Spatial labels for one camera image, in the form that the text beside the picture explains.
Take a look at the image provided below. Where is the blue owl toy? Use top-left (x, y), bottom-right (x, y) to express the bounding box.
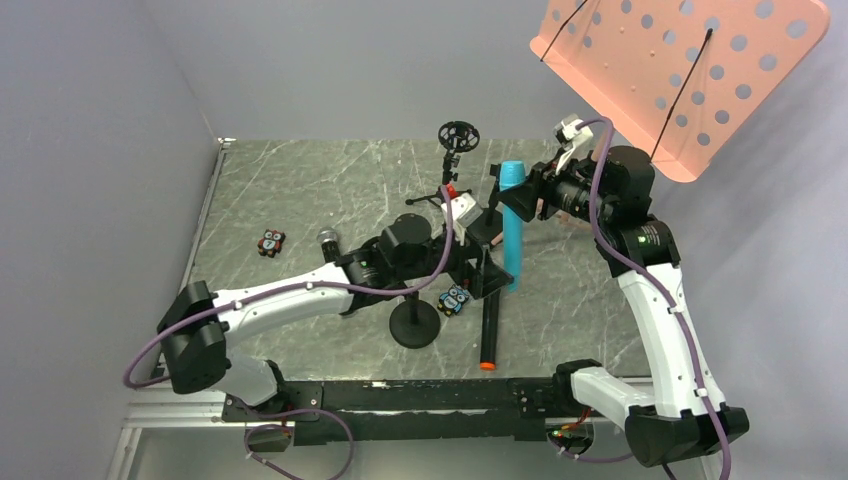
top-left (437, 284), bottom-right (471, 317)

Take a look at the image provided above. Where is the black microphone silver head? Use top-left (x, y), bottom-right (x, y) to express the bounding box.
top-left (316, 227), bottom-right (341, 263)

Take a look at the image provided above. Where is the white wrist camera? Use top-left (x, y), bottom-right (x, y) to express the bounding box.
top-left (441, 185), bottom-right (484, 235)
top-left (554, 114), bottom-right (595, 161)

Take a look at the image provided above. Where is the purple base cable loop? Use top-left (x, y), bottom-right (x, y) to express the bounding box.
top-left (243, 407), bottom-right (356, 480)

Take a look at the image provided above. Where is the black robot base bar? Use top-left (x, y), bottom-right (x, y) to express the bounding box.
top-left (221, 377), bottom-right (598, 446)

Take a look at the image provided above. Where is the blue toy microphone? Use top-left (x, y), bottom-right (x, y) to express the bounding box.
top-left (498, 160), bottom-right (526, 293)

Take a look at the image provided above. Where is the pink music stand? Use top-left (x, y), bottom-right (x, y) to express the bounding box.
top-left (529, 0), bottom-right (831, 230)

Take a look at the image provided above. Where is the red brown owl toy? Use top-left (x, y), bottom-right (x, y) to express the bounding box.
top-left (257, 229), bottom-right (286, 258)

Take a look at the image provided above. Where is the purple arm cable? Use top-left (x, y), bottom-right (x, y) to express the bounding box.
top-left (123, 186), bottom-right (457, 391)
top-left (576, 117), bottom-right (733, 480)

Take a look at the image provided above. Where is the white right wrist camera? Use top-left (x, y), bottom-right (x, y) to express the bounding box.
top-left (554, 114), bottom-right (595, 161)

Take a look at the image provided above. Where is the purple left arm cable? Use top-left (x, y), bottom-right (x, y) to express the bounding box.
top-left (123, 186), bottom-right (457, 391)

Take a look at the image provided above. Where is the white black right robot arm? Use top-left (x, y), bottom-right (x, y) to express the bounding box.
top-left (498, 146), bottom-right (750, 467)

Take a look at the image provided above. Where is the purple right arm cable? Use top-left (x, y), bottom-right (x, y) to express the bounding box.
top-left (576, 117), bottom-right (733, 480)

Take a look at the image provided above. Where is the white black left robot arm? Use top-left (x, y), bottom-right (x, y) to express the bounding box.
top-left (157, 214), bottom-right (514, 405)

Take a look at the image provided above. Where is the black round-base phone stand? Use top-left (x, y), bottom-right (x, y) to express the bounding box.
top-left (484, 162), bottom-right (524, 232)

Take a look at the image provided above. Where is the black round-base mic stand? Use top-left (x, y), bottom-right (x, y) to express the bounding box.
top-left (389, 295), bottom-right (441, 349)

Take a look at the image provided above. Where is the black microphone orange end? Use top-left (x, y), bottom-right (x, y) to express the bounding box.
top-left (479, 291), bottom-right (501, 371)

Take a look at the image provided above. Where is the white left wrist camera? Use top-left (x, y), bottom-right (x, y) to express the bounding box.
top-left (441, 185), bottom-right (484, 235)

